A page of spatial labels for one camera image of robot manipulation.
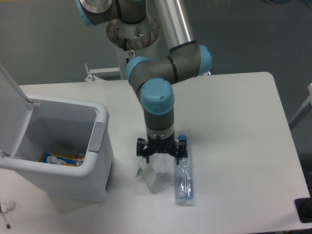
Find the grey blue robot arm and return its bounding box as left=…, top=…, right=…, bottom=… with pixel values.
left=76, top=0, right=212, bottom=161

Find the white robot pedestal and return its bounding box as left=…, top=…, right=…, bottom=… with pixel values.
left=84, top=14, right=213, bottom=82

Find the white trash can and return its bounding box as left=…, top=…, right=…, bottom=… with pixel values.
left=0, top=94, right=114, bottom=202

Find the white plastic bag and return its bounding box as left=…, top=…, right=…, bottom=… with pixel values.
left=136, top=154, right=175, bottom=194

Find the black clamp at table edge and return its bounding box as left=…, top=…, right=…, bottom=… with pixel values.
left=294, top=197, right=312, bottom=223

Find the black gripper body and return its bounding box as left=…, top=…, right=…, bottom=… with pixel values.
left=147, top=133, right=176, bottom=155

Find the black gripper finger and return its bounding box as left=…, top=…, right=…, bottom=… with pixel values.
left=170, top=139, right=188, bottom=164
left=136, top=138, right=153, bottom=163

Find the black cable on pedestal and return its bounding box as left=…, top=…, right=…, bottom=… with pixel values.
left=123, top=39, right=132, bottom=68

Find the clear plastic water bottle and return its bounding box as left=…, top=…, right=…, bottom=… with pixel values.
left=174, top=132, right=194, bottom=206

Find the white frame at right edge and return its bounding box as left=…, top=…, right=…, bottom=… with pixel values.
left=289, top=83, right=312, bottom=130

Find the blue yellow snack wrapper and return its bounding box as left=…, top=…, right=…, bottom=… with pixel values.
left=40, top=153, right=85, bottom=167

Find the white crumpled tissue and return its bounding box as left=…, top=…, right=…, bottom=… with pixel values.
left=0, top=199, right=16, bottom=214

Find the white trash can lid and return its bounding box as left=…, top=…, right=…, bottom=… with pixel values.
left=0, top=65, right=33, bottom=157

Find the white pen with black tip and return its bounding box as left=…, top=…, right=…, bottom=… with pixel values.
left=0, top=204, right=11, bottom=229

